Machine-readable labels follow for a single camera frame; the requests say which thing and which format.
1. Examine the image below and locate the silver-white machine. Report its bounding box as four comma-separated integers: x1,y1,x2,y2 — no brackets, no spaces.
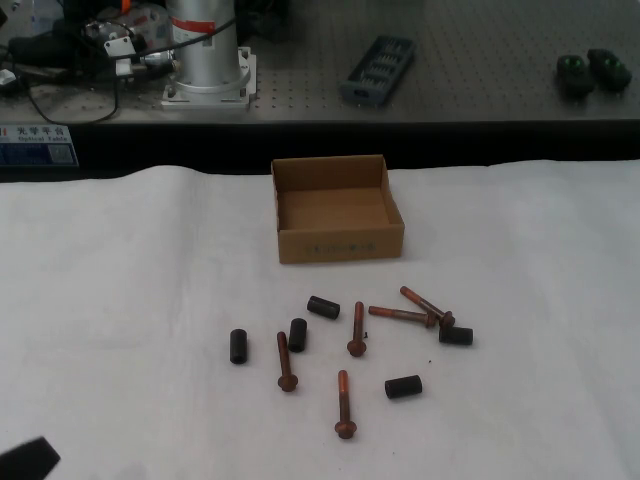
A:
160,0,258,111

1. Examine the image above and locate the black device with green light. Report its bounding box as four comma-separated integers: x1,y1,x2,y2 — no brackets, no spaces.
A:
586,48,633,92
556,53,596,100

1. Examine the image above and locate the grey screwdriver bit case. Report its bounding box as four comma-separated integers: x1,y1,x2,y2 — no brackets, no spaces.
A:
339,35,417,107

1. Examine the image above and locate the open cardboard box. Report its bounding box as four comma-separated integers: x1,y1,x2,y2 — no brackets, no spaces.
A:
271,154,406,265

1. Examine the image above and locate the metal bench with holes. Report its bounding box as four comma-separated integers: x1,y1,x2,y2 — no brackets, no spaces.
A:
0,0,640,124

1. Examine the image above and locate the blue and white label plate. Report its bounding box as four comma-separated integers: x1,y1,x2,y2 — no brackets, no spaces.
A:
0,123,80,168

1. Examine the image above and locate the black cylindrical sleeve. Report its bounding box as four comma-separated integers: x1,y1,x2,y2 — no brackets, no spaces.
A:
287,317,308,354
306,295,342,319
229,328,249,365
384,374,424,401
438,326,474,346

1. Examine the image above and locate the black cable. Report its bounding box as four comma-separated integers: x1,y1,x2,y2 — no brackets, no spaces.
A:
22,74,121,125

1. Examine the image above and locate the copper flange bolt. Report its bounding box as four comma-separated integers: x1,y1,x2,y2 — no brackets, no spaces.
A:
368,305,438,330
347,301,368,358
399,285,456,330
276,330,300,393
334,369,356,440

